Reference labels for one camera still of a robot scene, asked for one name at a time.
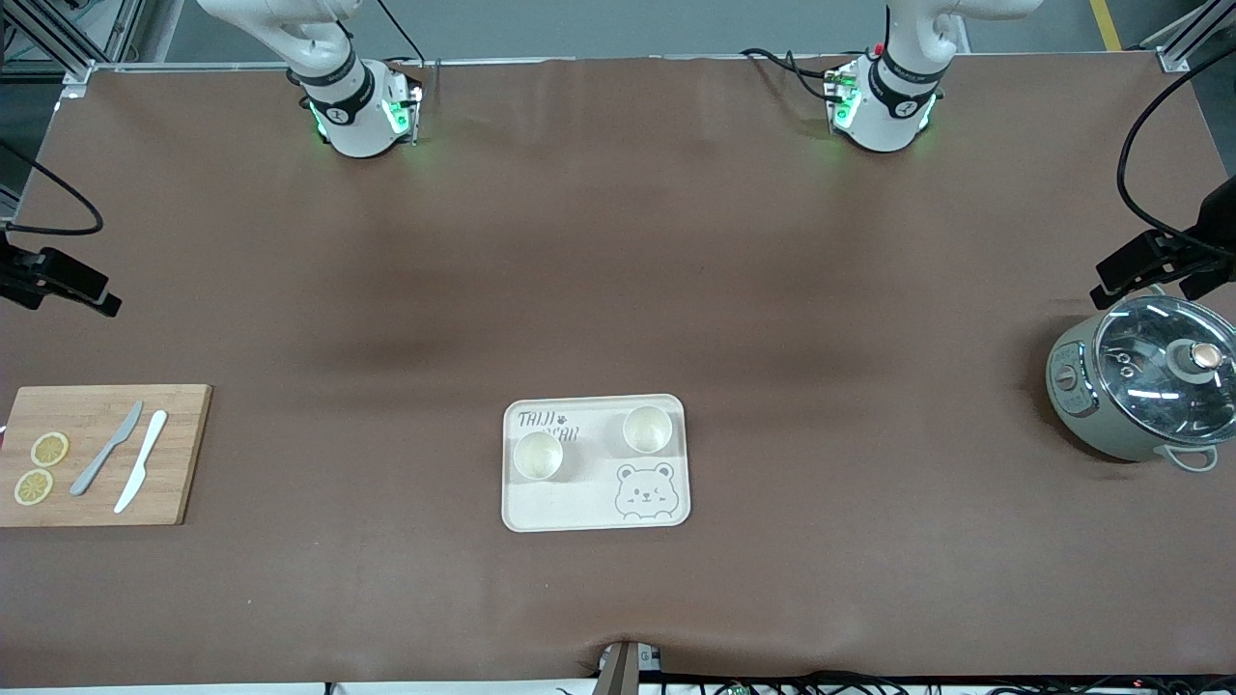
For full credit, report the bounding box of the black clamp mount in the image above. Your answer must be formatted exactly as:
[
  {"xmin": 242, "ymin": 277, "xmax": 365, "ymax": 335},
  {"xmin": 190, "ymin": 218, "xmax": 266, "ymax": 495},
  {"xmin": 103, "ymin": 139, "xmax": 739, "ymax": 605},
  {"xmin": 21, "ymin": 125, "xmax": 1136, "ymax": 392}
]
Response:
[
  {"xmin": 1090, "ymin": 174, "xmax": 1236, "ymax": 310},
  {"xmin": 0, "ymin": 232, "xmax": 124, "ymax": 318}
]

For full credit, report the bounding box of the black clamp cable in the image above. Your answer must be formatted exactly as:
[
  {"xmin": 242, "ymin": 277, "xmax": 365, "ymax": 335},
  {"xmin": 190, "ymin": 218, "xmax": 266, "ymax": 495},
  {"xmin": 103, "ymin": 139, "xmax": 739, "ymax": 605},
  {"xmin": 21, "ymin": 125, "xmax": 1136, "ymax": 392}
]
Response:
[
  {"xmin": 0, "ymin": 143, "xmax": 104, "ymax": 236},
  {"xmin": 1117, "ymin": 43, "xmax": 1236, "ymax": 254}
]

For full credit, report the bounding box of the brown table cover mat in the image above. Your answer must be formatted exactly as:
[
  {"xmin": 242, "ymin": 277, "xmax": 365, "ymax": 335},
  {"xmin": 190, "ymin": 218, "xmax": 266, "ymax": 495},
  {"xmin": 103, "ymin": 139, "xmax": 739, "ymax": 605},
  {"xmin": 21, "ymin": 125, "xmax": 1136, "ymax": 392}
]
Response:
[{"xmin": 0, "ymin": 53, "xmax": 1236, "ymax": 688}]

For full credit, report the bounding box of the black base cable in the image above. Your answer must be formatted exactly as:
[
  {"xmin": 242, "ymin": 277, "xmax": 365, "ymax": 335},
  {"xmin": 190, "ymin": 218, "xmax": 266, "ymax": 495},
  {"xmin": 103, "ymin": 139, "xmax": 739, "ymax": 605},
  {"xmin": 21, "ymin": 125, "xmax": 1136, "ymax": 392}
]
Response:
[
  {"xmin": 375, "ymin": 0, "xmax": 428, "ymax": 67},
  {"xmin": 740, "ymin": 46, "xmax": 851, "ymax": 102}
]

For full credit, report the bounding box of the cream bear print tray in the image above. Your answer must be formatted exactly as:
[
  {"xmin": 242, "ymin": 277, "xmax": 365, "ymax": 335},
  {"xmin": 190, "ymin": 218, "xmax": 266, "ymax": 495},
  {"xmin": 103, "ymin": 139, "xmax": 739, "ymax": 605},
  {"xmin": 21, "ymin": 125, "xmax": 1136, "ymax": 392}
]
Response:
[{"xmin": 501, "ymin": 394, "xmax": 692, "ymax": 533}]

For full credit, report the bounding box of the bamboo cutting board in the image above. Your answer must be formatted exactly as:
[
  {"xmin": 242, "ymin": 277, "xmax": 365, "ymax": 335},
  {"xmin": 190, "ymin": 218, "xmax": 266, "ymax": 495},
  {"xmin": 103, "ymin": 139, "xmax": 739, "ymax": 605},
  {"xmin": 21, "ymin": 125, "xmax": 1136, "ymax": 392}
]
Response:
[{"xmin": 0, "ymin": 384, "xmax": 213, "ymax": 528}]

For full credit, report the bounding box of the grey plastic knife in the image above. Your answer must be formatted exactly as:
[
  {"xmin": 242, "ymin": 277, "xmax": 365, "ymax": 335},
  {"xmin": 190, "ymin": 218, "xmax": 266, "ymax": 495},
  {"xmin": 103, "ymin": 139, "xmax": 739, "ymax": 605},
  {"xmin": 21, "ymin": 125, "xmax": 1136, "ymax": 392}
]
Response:
[{"xmin": 70, "ymin": 401, "xmax": 144, "ymax": 497}]

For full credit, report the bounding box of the aluminium frame profile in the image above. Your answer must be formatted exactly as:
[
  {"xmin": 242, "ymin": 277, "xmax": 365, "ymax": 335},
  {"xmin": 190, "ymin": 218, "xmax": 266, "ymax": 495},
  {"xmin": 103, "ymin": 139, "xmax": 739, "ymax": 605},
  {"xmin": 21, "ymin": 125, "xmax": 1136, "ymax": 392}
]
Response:
[
  {"xmin": 0, "ymin": 0, "xmax": 146, "ymax": 88},
  {"xmin": 1139, "ymin": 0, "xmax": 1236, "ymax": 73}
]

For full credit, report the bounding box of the glass pot lid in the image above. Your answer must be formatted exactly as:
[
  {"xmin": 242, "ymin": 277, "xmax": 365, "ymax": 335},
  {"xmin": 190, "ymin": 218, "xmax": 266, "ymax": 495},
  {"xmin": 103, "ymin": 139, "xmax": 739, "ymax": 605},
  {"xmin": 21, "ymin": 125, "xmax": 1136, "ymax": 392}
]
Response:
[{"xmin": 1094, "ymin": 295, "xmax": 1236, "ymax": 445}]

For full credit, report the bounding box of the white plastic knife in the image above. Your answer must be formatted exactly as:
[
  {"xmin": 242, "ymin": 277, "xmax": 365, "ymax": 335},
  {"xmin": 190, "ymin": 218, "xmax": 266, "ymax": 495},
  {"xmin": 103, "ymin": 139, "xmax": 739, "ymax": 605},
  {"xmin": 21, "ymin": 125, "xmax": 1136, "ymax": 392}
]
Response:
[{"xmin": 114, "ymin": 410, "xmax": 169, "ymax": 514}]

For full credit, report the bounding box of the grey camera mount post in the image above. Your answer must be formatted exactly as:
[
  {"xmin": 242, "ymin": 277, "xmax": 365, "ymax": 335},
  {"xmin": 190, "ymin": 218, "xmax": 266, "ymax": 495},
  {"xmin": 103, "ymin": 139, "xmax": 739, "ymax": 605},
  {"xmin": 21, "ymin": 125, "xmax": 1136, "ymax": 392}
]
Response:
[{"xmin": 594, "ymin": 639, "xmax": 662, "ymax": 695}]

